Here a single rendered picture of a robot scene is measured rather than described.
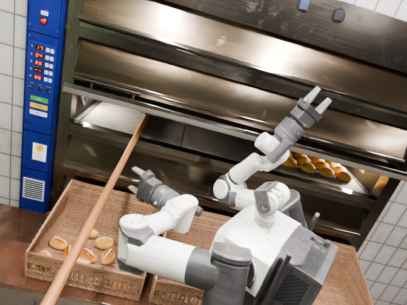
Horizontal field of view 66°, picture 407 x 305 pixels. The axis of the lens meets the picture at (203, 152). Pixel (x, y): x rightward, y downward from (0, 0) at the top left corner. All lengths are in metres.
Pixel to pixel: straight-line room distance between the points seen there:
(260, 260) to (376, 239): 1.54
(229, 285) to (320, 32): 1.27
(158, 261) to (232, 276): 0.18
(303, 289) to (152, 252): 0.38
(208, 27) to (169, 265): 1.15
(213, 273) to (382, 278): 1.91
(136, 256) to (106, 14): 1.16
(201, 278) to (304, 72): 1.19
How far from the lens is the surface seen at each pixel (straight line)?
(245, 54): 1.60
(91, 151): 1.86
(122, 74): 1.66
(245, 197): 1.20
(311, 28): 1.66
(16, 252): 1.90
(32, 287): 1.74
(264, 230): 0.91
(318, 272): 0.88
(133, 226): 0.84
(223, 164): 1.77
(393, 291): 2.69
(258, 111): 1.67
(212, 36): 1.59
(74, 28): 1.71
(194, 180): 1.82
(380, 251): 2.39
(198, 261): 0.76
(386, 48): 1.81
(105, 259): 1.79
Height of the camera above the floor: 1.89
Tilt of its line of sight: 23 degrees down
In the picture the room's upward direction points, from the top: 17 degrees clockwise
